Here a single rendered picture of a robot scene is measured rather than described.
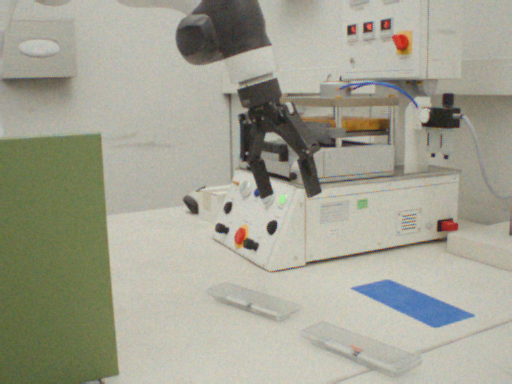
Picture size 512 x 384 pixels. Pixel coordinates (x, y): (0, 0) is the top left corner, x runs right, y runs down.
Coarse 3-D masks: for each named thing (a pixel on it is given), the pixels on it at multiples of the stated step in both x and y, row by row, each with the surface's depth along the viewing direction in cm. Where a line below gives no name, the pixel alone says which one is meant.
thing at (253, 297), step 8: (208, 288) 106; (216, 288) 106; (224, 288) 105; (232, 288) 105; (240, 288) 105; (232, 296) 101; (240, 296) 101; (248, 296) 101; (256, 296) 101; (264, 296) 101; (272, 296) 101; (256, 304) 97; (264, 304) 97; (272, 304) 97; (280, 304) 97; (288, 304) 97; (296, 304) 97; (280, 312) 94
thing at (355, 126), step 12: (312, 120) 135; (324, 120) 131; (348, 120) 131; (360, 120) 132; (372, 120) 134; (384, 120) 135; (348, 132) 132; (360, 132) 133; (372, 132) 134; (384, 132) 136
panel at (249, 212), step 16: (240, 176) 147; (288, 192) 124; (240, 208) 141; (256, 208) 134; (272, 208) 128; (288, 208) 122; (224, 224) 145; (240, 224) 138; (256, 224) 131; (224, 240) 142; (256, 240) 129; (272, 240) 123; (256, 256) 127
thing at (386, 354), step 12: (324, 324) 88; (324, 336) 84; (336, 336) 84; (348, 336) 84; (360, 336) 84; (348, 348) 80; (360, 348) 80; (372, 348) 80; (384, 348) 79; (396, 348) 79; (384, 360) 76; (396, 360) 76; (408, 360) 76
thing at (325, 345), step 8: (344, 328) 87; (304, 336) 85; (312, 336) 84; (312, 344) 86; (320, 344) 83; (328, 344) 82; (336, 352) 82; (344, 352) 80; (352, 352) 81; (352, 360) 80; (360, 360) 78; (368, 360) 77; (376, 368) 77; (384, 368) 75; (392, 368) 74; (408, 368) 74; (392, 376) 75
